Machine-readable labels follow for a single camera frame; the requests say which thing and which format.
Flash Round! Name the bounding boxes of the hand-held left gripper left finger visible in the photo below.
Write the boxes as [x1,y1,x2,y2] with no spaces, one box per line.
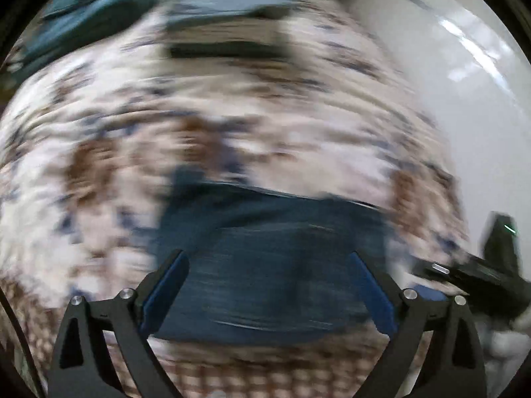
[47,249,190,398]

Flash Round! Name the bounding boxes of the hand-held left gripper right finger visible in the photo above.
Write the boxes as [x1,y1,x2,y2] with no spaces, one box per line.
[348,251,487,398]

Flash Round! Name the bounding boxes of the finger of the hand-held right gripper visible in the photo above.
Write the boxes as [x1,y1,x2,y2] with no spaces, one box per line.
[417,284,451,302]
[412,258,469,289]

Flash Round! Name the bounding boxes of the dark teal pants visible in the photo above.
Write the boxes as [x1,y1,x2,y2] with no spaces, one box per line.
[153,166,395,347]

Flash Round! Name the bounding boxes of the white cloth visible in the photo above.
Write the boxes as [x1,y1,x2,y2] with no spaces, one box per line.
[473,315,525,382]

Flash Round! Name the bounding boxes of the floral printed blanket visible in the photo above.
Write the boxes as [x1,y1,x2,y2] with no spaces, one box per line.
[0,0,474,398]

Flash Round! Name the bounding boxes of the teal cloth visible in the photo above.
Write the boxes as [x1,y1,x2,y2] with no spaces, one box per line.
[19,0,200,79]

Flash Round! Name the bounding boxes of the folded dark clothes stack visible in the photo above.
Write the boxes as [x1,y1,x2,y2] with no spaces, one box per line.
[162,0,308,63]

